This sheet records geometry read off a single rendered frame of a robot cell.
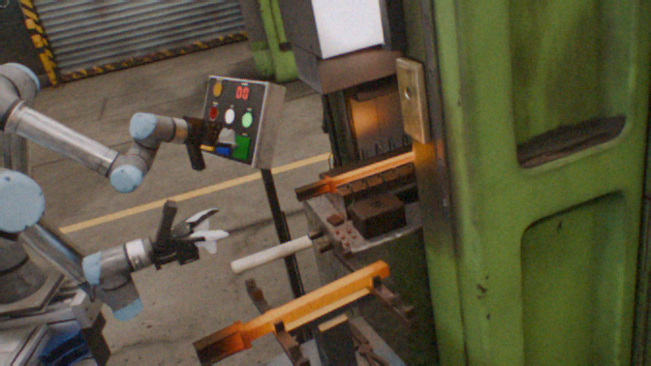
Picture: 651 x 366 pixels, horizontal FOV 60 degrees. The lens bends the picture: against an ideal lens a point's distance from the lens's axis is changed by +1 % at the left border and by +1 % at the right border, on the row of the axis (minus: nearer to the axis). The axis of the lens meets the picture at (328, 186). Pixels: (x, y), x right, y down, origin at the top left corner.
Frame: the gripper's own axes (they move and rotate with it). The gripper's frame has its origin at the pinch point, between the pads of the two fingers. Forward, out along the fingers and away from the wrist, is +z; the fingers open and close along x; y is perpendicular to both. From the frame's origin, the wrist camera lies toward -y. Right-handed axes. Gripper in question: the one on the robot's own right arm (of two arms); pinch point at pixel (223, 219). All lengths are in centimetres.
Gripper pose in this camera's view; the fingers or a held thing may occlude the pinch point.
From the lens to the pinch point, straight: 148.8
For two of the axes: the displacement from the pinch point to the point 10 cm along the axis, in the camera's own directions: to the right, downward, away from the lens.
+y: 1.8, 8.8, 4.4
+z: 9.2, -3.1, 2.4
